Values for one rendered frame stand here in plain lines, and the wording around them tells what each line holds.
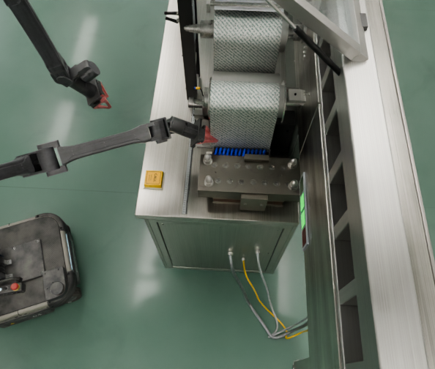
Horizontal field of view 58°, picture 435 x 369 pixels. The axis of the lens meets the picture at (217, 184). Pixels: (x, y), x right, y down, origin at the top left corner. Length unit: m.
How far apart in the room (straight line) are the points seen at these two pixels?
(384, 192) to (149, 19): 3.09
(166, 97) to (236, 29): 0.58
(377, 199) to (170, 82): 1.34
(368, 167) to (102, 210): 2.06
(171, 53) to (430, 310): 1.60
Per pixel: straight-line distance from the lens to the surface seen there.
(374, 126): 0.93
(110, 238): 2.58
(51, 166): 1.40
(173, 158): 1.71
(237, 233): 1.73
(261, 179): 1.51
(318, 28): 0.95
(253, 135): 1.50
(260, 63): 1.55
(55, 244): 2.41
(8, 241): 2.52
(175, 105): 1.87
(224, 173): 1.51
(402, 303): 0.79
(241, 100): 1.37
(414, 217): 1.11
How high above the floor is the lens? 2.36
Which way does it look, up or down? 63 degrees down
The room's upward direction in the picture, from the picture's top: straight up
